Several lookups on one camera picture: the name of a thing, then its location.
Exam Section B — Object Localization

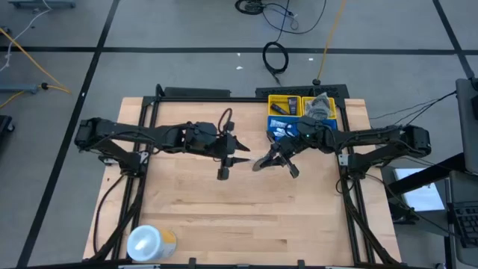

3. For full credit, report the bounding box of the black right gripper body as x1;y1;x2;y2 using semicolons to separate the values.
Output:
267;129;326;179

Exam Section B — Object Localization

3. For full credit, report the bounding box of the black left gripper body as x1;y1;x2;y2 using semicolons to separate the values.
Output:
186;121;235;181

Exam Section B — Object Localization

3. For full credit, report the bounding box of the yellow plastic basket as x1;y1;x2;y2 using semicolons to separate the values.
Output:
300;95;336;121
267;94;302;117

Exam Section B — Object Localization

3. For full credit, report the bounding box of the black flat controller box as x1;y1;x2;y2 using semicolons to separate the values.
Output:
163;86;232;99

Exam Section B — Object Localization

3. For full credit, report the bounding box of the black vented controller box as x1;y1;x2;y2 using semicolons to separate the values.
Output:
255;84;350;100

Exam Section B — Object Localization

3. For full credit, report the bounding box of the black desk foot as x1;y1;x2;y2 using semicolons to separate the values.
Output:
388;196;420;225

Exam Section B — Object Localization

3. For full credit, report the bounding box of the black desk leg bar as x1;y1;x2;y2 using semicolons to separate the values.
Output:
386;152;468;197

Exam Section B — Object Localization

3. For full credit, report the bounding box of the black keyboard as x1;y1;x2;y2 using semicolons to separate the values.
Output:
452;203;478;250

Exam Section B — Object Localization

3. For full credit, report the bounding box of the grey floor stand foot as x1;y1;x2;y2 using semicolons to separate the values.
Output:
0;82;40;94
7;0;77;9

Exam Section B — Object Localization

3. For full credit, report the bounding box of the black floor equipment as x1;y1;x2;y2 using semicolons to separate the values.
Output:
0;114;15;136

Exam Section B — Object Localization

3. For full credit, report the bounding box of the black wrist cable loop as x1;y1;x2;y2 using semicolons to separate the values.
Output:
218;108;233;132

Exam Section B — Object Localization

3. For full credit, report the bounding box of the black aluminium rig frame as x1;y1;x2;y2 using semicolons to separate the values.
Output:
87;84;400;267

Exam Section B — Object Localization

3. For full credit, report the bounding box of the black coiled floor cable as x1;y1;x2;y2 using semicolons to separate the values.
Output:
262;41;290;86

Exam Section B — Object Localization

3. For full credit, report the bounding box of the thin black cable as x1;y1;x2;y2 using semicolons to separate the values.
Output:
375;104;434;135
369;90;459;120

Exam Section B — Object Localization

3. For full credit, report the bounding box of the long yellow cable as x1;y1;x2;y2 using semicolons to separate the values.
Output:
316;0;347;81

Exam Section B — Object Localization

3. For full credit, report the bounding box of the black cable with coil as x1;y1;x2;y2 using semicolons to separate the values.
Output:
234;0;329;35

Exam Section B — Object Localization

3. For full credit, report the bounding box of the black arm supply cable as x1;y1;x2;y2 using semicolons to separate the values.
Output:
92;173;126;259

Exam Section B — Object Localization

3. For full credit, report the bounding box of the yellow floor cable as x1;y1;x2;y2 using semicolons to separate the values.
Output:
0;28;72;110

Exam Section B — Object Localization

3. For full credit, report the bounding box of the white floor cable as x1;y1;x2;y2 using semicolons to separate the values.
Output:
0;0;52;74

